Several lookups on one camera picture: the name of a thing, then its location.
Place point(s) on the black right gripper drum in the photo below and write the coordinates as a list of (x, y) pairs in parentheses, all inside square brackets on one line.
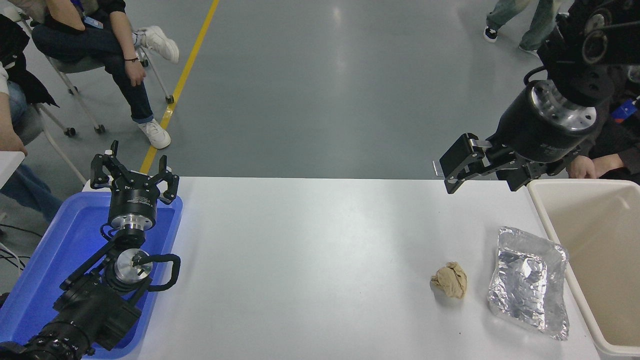
[(530, 132)]

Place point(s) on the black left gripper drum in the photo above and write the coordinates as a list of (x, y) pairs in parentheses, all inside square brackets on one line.
[(134, 200)]

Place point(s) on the silver foil plate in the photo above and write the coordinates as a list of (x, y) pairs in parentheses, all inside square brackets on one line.
[(527, 282)]

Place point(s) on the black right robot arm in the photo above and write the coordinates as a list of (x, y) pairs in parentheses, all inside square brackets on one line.
[(580, 55)]

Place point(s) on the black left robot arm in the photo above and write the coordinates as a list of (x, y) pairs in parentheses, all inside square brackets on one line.
[(95, 310)]

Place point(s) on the metal floor plate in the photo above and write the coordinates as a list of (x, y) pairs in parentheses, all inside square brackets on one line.
[(437, 169)]

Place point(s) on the hand of person beside bin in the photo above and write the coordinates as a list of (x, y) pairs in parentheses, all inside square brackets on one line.
[(582, 167)]

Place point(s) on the seated person's hand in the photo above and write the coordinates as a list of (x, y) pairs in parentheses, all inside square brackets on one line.
[(135, 74)]

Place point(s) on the hand of person beside table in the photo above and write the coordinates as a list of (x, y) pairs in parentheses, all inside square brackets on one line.
[(11, 144)]

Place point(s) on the person beside bin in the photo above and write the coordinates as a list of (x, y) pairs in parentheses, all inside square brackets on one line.
[(617, 142)]

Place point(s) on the grey wheeled chair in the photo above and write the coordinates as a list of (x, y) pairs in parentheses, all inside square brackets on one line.
[(30, 122), (82, 65)]

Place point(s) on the small white table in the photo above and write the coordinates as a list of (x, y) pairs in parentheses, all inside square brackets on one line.
[(9, 167)]

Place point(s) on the blue plastic tray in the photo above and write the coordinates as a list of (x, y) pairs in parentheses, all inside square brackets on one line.
[(50, 260)]

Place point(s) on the large pale plastic bin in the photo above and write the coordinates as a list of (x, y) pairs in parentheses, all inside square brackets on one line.
[(605, 260)]

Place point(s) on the walking person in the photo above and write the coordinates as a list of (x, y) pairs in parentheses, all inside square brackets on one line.
[(505, 12)]

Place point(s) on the crumpled tan paper ball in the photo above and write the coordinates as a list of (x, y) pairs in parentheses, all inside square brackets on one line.
[(450, 281)]

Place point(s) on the seated person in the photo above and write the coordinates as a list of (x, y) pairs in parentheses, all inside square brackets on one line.
[(95, 42)]

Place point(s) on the person beside white table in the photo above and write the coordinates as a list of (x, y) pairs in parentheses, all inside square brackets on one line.
[(20, 75)]

